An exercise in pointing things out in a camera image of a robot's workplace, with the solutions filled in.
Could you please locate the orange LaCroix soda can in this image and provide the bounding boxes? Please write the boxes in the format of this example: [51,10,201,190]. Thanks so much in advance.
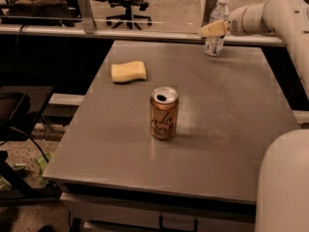
[150,86,179,140]

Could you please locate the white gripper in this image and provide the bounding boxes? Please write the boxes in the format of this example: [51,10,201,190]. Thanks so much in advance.
[199,3,269,38]

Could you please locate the grey metal rail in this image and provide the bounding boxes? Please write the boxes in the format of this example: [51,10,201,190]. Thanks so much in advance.
[0,24,286,47]

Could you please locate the yellow sponge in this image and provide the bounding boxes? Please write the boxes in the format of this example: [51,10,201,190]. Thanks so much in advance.
[111,61,147,83]

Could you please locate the grey metal post right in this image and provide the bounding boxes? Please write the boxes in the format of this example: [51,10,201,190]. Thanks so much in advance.
[201,0,217,26]

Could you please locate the black cable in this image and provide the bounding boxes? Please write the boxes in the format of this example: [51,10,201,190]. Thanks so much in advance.
[0,123,50,164]

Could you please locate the white drawer cabinet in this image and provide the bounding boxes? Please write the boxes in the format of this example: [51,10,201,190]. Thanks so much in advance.
[61,192,255,232]

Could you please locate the grey metal post left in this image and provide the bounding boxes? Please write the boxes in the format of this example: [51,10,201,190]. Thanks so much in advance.
[77,0,97,34]

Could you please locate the green crumpled bag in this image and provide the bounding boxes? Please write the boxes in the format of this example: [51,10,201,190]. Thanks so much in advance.
[35,153,52,187]

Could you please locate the clear plastic water bottle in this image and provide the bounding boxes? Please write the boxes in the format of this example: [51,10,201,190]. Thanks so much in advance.
[205,0,230,56]

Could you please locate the grey metal post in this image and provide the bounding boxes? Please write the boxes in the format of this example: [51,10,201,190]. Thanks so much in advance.
[201,0,217,26]
[77,0,97,34]

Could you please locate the black side table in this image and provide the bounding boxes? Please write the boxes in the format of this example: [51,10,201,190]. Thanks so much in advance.
[0,86,54,141]

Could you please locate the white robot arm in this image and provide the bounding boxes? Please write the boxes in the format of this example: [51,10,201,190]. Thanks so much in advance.
[199,0,309,232]

